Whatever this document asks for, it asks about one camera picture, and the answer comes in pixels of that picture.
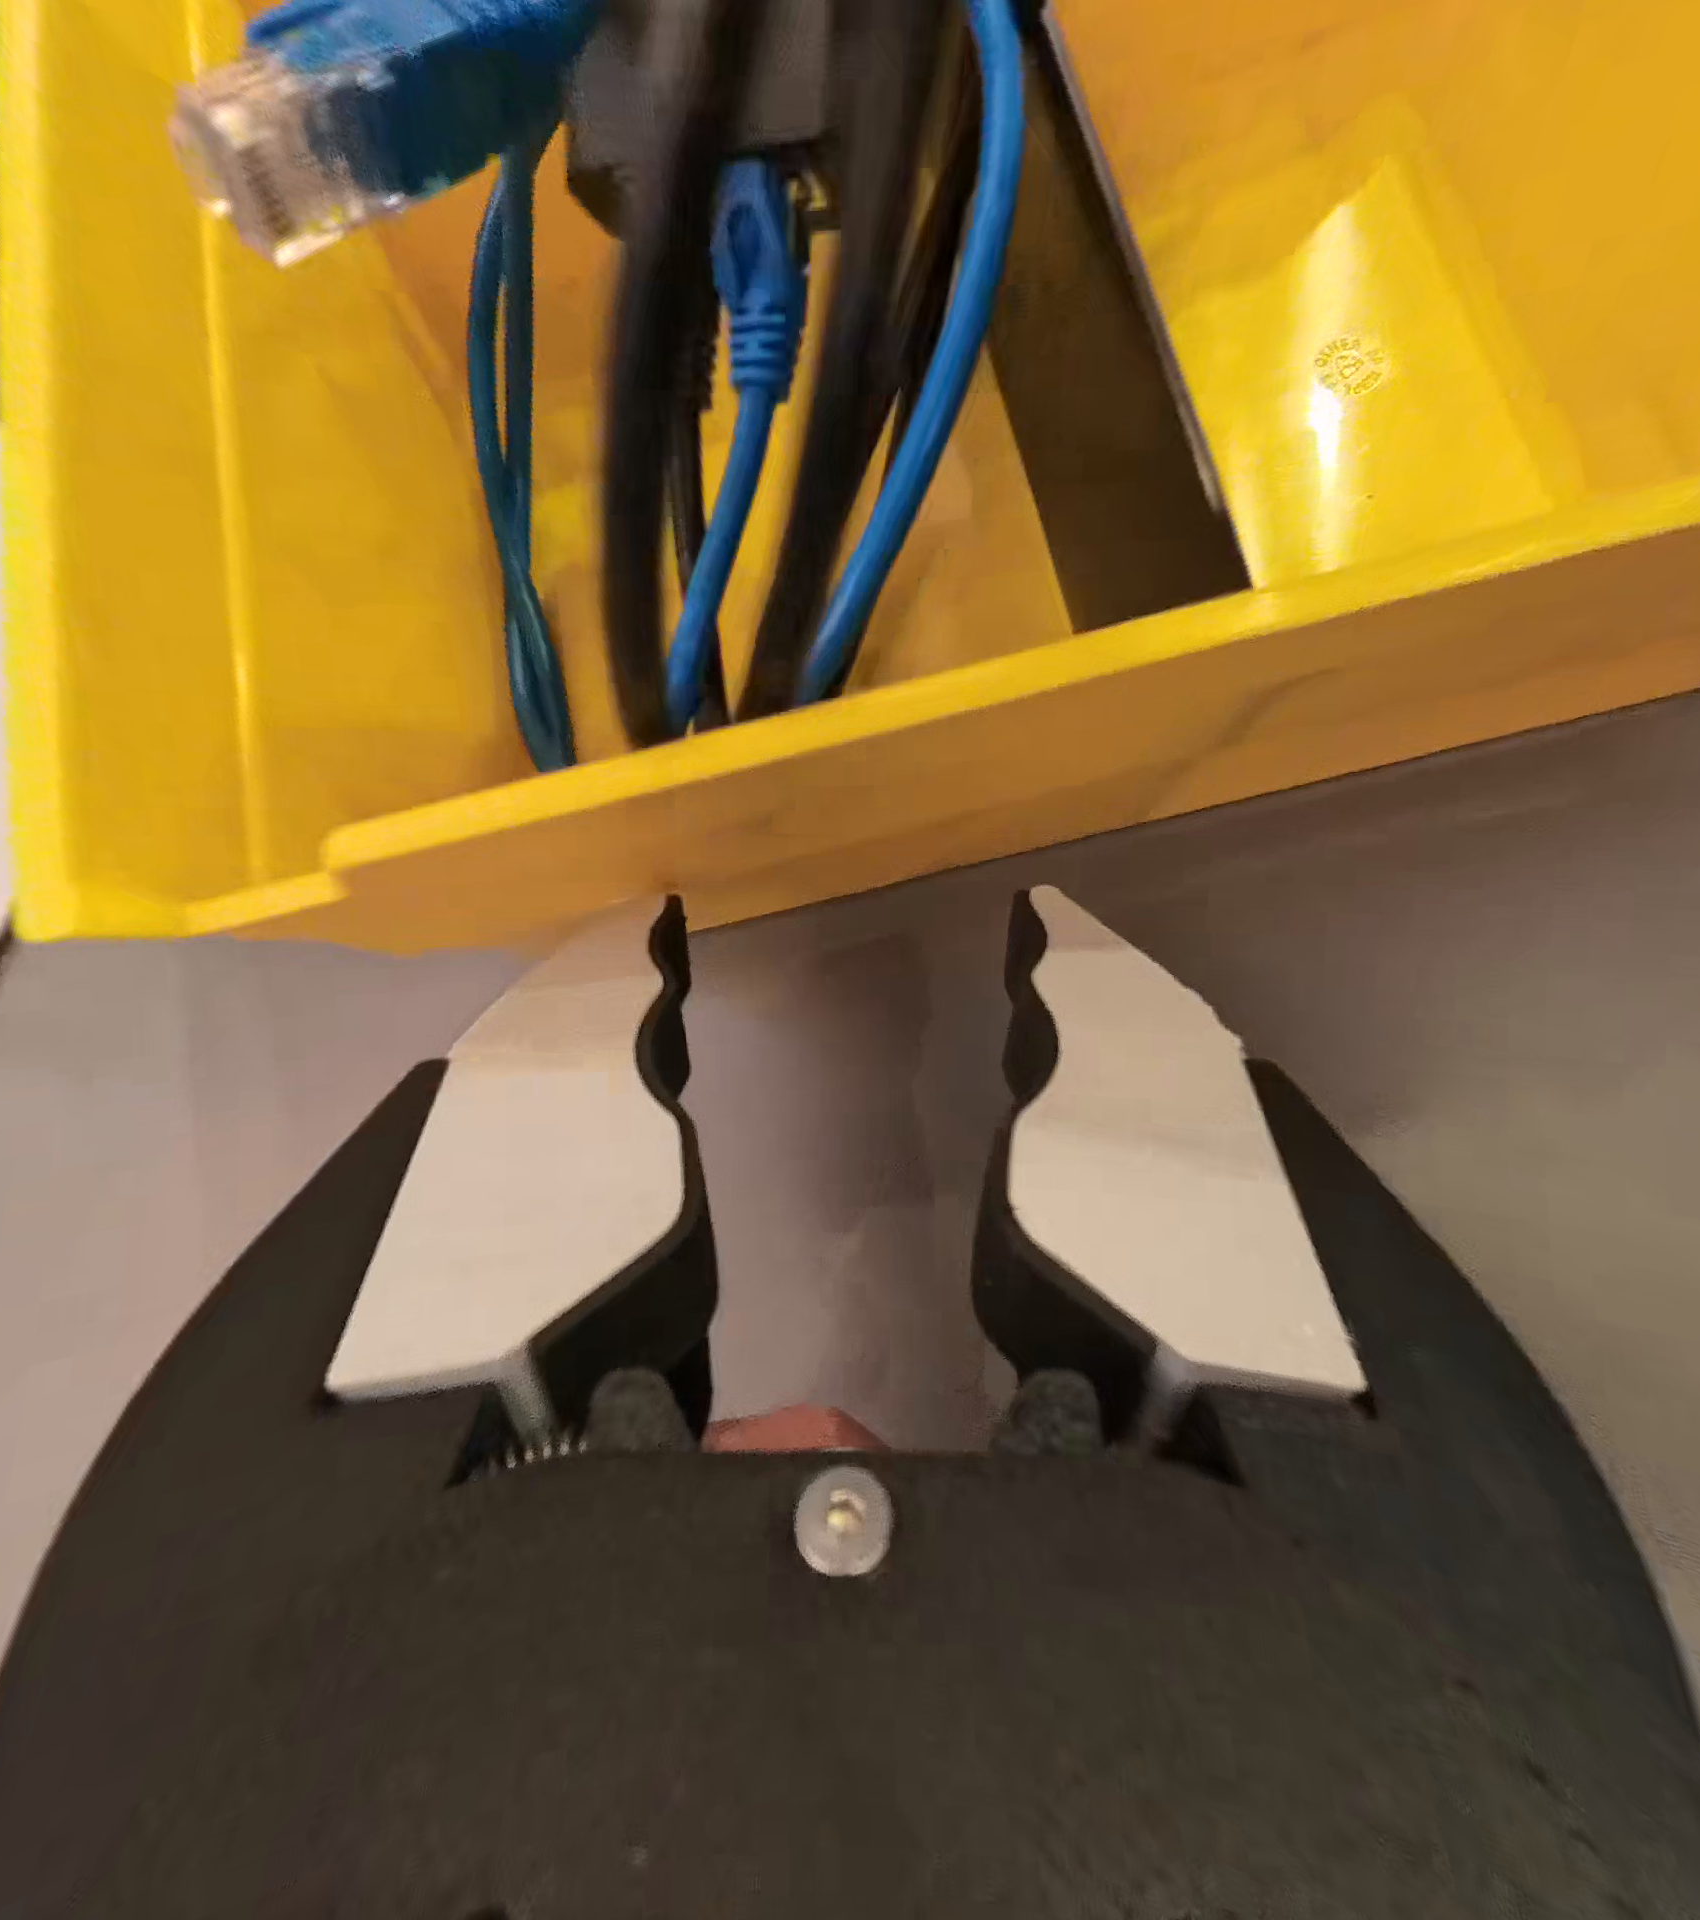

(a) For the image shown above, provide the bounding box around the blue ethernet cable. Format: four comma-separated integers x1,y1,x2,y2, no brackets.
169,0,1032,777

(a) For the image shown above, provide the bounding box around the dark divider plate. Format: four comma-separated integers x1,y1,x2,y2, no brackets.
982,0,1257,636

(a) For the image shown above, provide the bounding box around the black cable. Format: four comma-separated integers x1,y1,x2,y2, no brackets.
603,136,732,744
730,0,994,722

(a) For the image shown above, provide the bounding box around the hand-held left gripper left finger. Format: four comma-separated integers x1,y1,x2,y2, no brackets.
323,896,721,1452

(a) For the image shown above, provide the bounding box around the black network device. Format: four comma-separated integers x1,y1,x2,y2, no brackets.
562,0,853,234

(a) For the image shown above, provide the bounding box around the yellow plastic bin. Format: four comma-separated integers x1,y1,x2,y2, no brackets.
0,0,1700,956

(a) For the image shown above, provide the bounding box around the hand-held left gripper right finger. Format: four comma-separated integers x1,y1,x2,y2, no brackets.
971,887,1373,1452

